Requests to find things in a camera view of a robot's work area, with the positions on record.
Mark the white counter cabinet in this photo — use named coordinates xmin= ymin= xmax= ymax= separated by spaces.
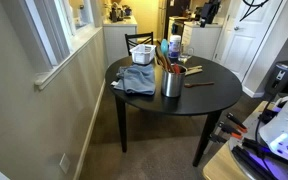
xmin=102 ymin=15 xmax=139 ymax=66

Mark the small dark wooden spoon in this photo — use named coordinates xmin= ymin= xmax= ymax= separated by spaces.
xmin=183 ymin=81 xmax=216 ymax=89

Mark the clear plastic jar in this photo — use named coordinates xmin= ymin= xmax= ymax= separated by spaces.
xmin=168 ymin=34 xmax=182 ymax=60

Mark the black coffee maker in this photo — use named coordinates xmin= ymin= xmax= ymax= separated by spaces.
xmin=109 ymin=6 xmax=119 ymax=23

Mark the teal silicone spatula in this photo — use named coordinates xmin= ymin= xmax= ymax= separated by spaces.
xmin=160 ymin=38 xmax=169 ymax=58

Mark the black table leg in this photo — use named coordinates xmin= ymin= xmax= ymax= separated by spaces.
xmin=192 ymin=110 xmax=222 ymax=168
xmin=114 ymin=95 xmax=129 ymax=153

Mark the blue cloth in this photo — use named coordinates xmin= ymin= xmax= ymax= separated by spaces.
xmin=110 ymin=63 xmax=157 ymax=96

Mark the silver utensil holder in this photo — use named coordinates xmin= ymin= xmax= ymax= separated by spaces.
xmin=161 ymin=64 xmax=187 ymax=98

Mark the white plastic basket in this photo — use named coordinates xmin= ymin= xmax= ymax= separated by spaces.
xmin=129 ymin=43 xmax=157 ymax=66

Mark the long light wooden spatula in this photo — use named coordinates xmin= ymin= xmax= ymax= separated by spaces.
xmin=185 ymin=68 xmax=204 ymax=76

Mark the white framed window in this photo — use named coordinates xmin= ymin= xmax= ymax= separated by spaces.
xmin=2 ymin=0 xmax=104 ymax=92

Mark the white wall outlet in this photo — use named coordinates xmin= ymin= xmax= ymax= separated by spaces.
xmin=58 ymin=152 xmax=71 ymax=175

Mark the black metal rail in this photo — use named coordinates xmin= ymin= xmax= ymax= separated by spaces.
xmin=231 ymin=136 xmax=278 ymax=180

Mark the blue hanging towel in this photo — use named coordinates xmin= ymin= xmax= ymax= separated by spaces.
xmin=171 ymin=22 xmax=182 ymax=35

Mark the light wooden workbench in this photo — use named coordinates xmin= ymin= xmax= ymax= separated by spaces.
xmin=202 ymin=99 xmax=268 ymax=180

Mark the black dining chair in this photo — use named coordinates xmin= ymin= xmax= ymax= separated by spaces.
xmin=124 ymin=31 xmax=154 ymax=56

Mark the black box device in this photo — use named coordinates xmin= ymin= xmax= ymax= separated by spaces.
xmin=264 ymin=59 xmax=288 ymax=98

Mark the red silicone spatula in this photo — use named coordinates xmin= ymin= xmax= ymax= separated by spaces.
xmin=172 ymin=63 xmax=182 ymax=74

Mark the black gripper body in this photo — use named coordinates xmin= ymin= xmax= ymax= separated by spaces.
xmin=201 ymin=0 xmax=222 ymax=24

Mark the black orange bar clamp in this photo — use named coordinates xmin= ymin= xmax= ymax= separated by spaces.
xmin=208 ymin=133 xmax=228 ymax=144
xmin=217 ymin=121 xmax=243 ymax=140
xmin=226 ymin=112 xmax=248 ymax=133

